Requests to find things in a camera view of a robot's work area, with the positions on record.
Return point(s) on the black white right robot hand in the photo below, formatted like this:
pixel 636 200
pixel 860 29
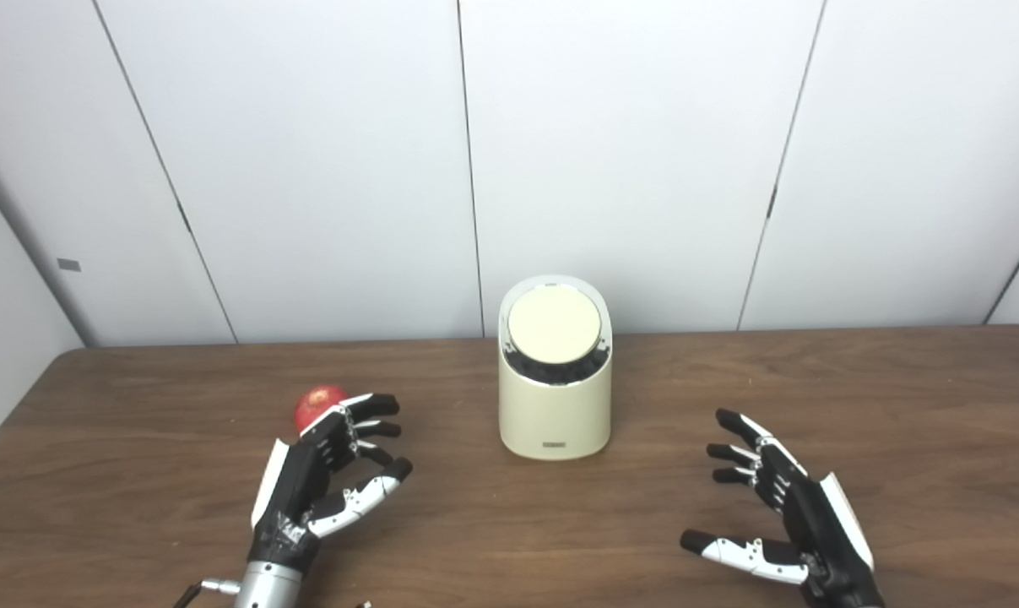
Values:
pixel 817 523

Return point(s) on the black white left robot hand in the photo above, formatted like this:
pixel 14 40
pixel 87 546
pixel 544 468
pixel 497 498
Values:
pixel 294 494

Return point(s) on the red apple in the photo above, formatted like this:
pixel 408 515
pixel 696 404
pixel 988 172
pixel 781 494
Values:
pixel 313 407

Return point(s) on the cream-colored bin body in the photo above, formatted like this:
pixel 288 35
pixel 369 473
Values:
pixel 551 414

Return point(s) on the cream round bin lid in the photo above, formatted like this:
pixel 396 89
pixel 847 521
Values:
pixel 554 325

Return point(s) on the small grey wall label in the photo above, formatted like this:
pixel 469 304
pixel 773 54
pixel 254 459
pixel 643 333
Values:
pixel 68 264

